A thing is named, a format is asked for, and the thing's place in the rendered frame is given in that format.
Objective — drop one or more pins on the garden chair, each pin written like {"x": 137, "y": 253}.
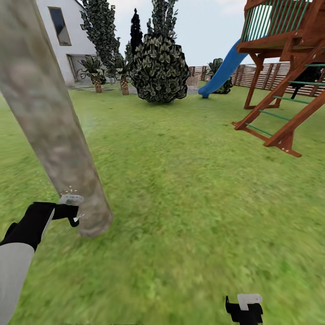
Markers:
{"x": 192, "y": 80}

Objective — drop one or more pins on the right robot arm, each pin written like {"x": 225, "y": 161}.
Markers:
{"x": 248, "y": 311}

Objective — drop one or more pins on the pesticide atomizer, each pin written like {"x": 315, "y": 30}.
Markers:
{"x": 73, "y": 222}

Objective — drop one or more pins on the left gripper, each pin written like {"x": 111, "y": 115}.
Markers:
{"x": 68, "y": 211}

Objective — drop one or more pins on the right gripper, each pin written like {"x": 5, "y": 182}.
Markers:
{"x": 254, "y": 313}

